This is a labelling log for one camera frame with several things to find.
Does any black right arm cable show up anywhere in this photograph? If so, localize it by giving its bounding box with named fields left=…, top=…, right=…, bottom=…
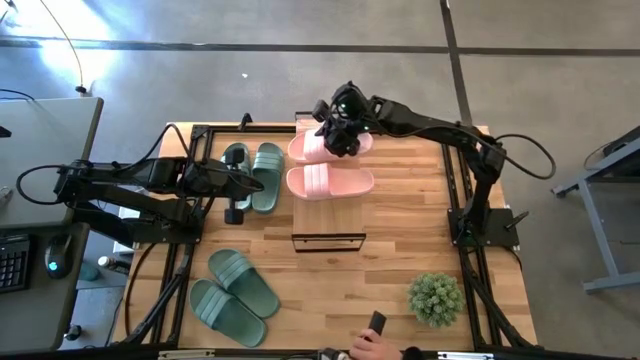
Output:
left=493, top=132, right=558, bottom=182

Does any artificial green plant ball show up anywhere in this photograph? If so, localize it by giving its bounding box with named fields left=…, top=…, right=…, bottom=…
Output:
left=406, top=271, right=467, bottom=330

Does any wooden shelf black metal frame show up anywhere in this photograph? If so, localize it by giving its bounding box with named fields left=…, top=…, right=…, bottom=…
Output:
left=291, top=110, right=368, bottom=254

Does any light grey desk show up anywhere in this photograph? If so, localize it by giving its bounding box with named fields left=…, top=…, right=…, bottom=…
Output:
left=0, top=96, right=105, bottom=230

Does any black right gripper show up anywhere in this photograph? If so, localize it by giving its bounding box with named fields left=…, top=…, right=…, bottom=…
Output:
left=312, top=98, right=363, bottom=159

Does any person's hand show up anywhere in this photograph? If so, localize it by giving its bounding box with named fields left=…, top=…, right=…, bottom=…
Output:
left=348, top=327, right=404, bottom=360

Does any black flat device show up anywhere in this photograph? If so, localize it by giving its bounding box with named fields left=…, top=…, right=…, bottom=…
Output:
left=601, top=124, right=640, bottom=159

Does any grey metal table frame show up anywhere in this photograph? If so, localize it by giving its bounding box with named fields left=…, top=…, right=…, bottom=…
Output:
left=551, top=124, right=640, bottom=295

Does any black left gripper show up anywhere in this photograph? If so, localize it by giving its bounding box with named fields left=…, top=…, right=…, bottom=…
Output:
left=180, top=147, right=247, bottom=226

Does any white box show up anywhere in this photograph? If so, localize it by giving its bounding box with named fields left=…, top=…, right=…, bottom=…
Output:
left=111, top=196, right=152, bottom=254

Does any white capped bottle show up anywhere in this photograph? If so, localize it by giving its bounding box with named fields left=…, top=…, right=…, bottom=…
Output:
left=97, top=255, right=132, bottom=276

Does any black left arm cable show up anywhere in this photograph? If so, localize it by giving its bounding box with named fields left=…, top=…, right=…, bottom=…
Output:
left=15, top=163, right=67, bottom=207

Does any black computer mouse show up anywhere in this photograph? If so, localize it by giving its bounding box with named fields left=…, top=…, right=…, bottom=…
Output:
left=43, top=233, right=74, bottom=280

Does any black keyboard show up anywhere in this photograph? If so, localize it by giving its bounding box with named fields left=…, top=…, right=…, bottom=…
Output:
left=0, top=234, right=33, bottom=295

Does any silver metal bracket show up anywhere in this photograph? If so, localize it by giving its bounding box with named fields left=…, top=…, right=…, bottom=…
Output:
left=158, top=349, right=216, bottom=360
left=438, top=351, right=496, bottom=360

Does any black aluminium table frame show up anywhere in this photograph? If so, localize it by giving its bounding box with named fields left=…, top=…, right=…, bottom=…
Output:
left=115, top=112, right=540, bottom=352

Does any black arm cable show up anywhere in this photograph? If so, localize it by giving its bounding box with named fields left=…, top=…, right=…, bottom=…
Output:
left=15, top=163, right=67, bottom=207
left=493, top=132, right=558, bottom=182

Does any teal round object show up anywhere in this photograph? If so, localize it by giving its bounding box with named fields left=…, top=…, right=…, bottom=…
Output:
left=77, top=261, right=102, bottom=283

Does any dark grey desk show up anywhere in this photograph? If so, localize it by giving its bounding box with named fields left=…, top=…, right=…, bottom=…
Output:
left=0, top=222, right=92, bottom=354

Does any pink slide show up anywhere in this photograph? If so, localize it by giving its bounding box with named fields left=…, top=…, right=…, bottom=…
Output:
left=286, top=128, right=375, bottom=166
left=285, top=162, right=376, bottom=203

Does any black phone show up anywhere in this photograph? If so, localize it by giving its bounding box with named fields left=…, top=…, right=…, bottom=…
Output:
left=367, top=310, right=389, bottom=337

